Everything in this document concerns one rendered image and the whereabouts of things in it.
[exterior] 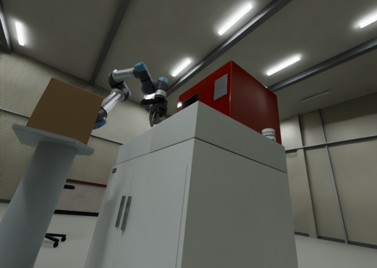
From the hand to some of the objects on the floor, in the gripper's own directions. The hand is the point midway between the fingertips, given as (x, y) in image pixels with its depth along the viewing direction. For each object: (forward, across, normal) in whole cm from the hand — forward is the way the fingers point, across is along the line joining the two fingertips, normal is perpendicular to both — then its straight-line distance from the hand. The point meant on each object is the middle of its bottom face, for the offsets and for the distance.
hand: (151, 124), depth 108 cm
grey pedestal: (+103, +12, +50) cm, 115 cm away
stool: (+103, +222, +22) cm, 246 cm away
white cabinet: (+103, -2, -26) cm, 106 cm away
